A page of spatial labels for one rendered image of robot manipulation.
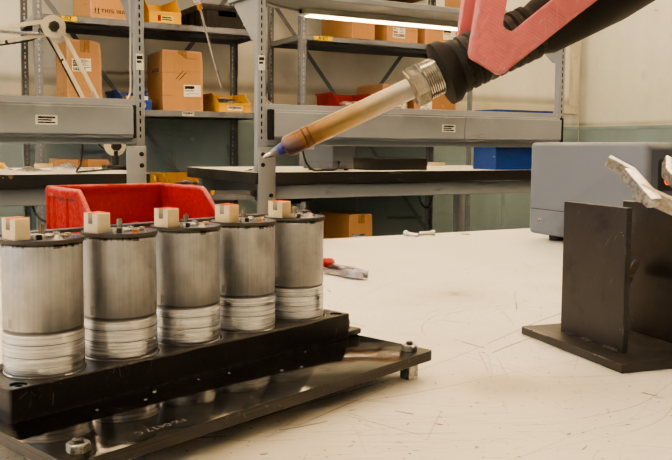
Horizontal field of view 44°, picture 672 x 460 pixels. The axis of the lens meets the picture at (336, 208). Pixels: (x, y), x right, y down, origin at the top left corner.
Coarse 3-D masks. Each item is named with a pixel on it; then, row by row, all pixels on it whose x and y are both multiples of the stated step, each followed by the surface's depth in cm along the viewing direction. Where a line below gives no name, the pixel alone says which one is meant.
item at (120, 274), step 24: (96, 240) 27; (120, 240) 27; (144, 240) 27; (96, 264) 27; (120, 264) 27; (144, 264) 27; (96, 288) 27; (120, 288) 27; (144, 288) 27; (96, 312) 27; (120, 312) 27; (144, 312) 27; (96, 336) 27; (120, 336) 27; (144, 336) 27; (96, 360) 27; (120, 360) 27
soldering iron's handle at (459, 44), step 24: (600, 0) 30; (624, 0) 31; (648, 0) 31; (504, 24) 31; (576, 24) 30; (600, 24) 31; (432, 48) 31; (456, 48) 30; (552, 48) 31; (456, 72) 30; (480, 72) 30; (456, 96) 31
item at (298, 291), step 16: (288, 224) 33; (304, 224) 33; (320, 224) 34; (288, 240) 33; (304, 240) 33; (320, 240) 34; (288, 256) 33; (304, 256) 33; (320, 256) 34; (288, 272) 33; (304, 272) 33; (320, 272) 34; (288, 288) 33; (304, 288) 33; (320, 288) 34; (288, 304) 33; (304, 304) 33; (320, 304) 34; (288, 320) 33; (304, 320) 33
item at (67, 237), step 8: (56, 232) 26; (0, 240) 25; (8, 240) 25; (24, 240) 25; (32, 240) 25; (40, 240) 25; (48, 240) 25; (56, 240) 25; (64, 240) 25; (72, 240) 25; (80, 240) 26
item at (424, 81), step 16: (416, 64) 31; (432, 64) 31; (416, 80) 31; (432, 80) 31; (368, 96) 31; (384, 96) 31; (400, 96) 31; (416, 96) 31; (432, 96) 31; (336, 112) 31; (352, 112) 31; (368, 112) 31; (304, 128) 31; (320, 128) 31; (336, 128) 31; (288, 144) 31; (304, 144) 31
